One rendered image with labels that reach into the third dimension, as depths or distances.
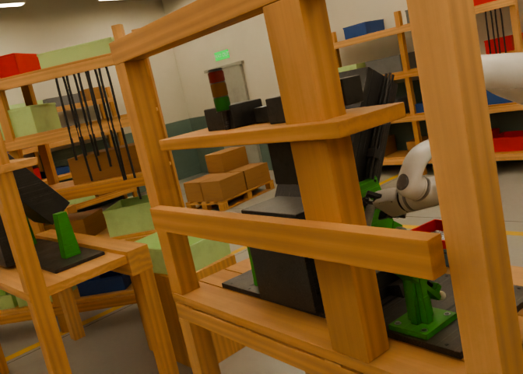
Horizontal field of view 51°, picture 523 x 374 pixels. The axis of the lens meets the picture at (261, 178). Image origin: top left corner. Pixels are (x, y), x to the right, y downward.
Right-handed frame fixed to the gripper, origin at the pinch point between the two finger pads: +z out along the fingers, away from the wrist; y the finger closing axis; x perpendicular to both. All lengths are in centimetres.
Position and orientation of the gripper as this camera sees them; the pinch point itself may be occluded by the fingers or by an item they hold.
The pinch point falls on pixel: (371, 208)
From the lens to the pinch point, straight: 182.8
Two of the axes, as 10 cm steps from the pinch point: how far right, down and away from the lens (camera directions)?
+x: -2.9, 8.5, -4.4
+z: -5.3, 2.4, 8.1
